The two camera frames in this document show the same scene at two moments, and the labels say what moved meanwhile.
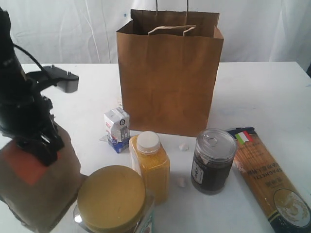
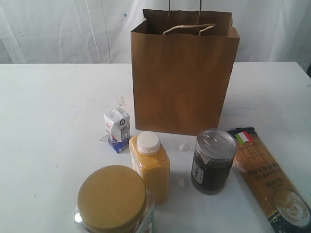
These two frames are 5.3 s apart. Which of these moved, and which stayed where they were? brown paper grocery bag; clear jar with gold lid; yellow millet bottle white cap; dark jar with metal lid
Moved: brown paper grocery bag
Stayed: yellow millet bottle white cap; clear jar with gold lid; dark jar with metal lid
